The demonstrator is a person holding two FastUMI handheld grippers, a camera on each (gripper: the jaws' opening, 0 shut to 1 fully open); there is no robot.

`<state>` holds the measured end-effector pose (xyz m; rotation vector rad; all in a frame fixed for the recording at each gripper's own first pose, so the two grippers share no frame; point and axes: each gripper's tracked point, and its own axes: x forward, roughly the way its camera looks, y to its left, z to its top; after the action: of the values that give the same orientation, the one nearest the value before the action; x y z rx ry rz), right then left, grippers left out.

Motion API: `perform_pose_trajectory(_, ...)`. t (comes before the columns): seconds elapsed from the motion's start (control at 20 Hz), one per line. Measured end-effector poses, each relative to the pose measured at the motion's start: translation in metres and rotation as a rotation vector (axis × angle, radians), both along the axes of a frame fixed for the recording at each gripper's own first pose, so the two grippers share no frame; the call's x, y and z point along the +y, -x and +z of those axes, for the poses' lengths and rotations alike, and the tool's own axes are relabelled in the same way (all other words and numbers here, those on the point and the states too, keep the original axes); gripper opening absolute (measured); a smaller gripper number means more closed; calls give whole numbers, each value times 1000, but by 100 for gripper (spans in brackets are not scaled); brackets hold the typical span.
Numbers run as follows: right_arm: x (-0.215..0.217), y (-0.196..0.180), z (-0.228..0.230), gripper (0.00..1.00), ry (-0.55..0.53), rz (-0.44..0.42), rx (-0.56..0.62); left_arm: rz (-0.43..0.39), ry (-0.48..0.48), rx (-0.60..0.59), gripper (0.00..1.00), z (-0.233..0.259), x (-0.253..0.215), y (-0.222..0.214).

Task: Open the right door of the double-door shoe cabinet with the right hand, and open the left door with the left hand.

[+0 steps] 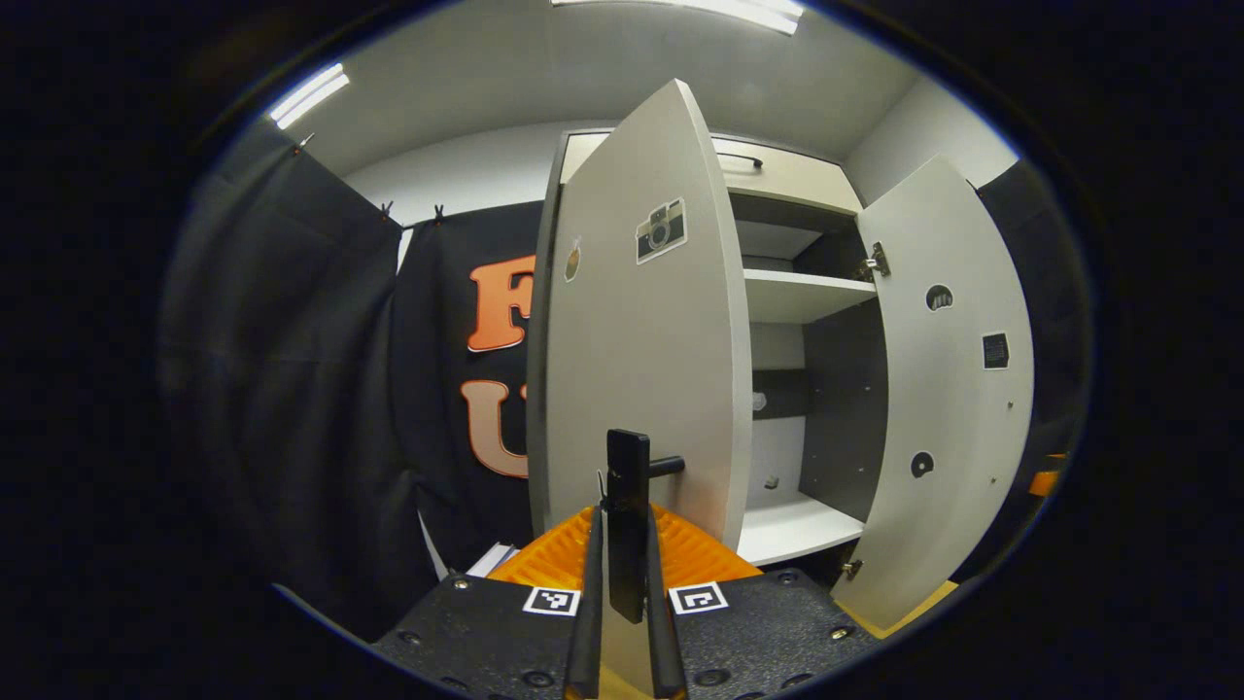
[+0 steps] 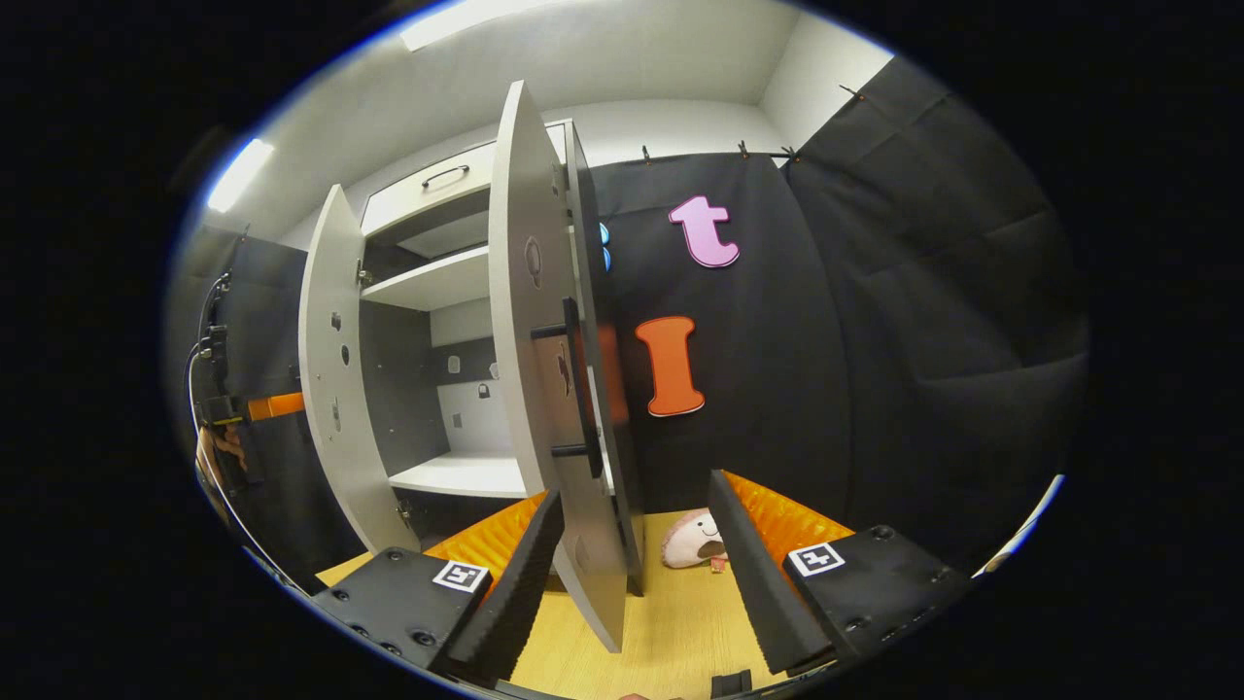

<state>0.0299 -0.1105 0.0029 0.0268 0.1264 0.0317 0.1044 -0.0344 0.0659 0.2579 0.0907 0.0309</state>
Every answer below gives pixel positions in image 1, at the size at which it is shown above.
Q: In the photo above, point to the metal door hinge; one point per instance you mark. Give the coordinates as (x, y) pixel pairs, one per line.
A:
(875, 262)
(852, 569)

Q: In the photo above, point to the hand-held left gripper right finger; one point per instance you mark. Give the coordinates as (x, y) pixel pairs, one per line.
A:
(664, 642)

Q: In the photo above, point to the small ceiling light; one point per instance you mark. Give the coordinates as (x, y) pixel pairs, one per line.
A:
(309, 95)

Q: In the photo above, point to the white cabinet shelf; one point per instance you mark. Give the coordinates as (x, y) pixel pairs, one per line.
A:
(792, 530)
(797, 297)

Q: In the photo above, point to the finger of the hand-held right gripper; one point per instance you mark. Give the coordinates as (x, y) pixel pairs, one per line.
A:
(1045, 481)

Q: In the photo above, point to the beige double-door shoe cabinet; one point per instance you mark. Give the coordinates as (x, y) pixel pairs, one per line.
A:
(841, 408)

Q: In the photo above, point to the beige cabinet door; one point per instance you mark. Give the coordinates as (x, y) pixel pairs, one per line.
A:
(632, 369)
(943, 408)

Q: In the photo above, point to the black backdrop cloth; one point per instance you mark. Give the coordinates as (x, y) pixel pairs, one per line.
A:
(292, 389)

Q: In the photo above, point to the long ceiling light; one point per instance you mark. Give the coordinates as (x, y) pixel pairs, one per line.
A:
(739, 12)

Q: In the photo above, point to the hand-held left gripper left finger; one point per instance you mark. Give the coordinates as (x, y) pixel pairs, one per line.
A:
(586, 632)

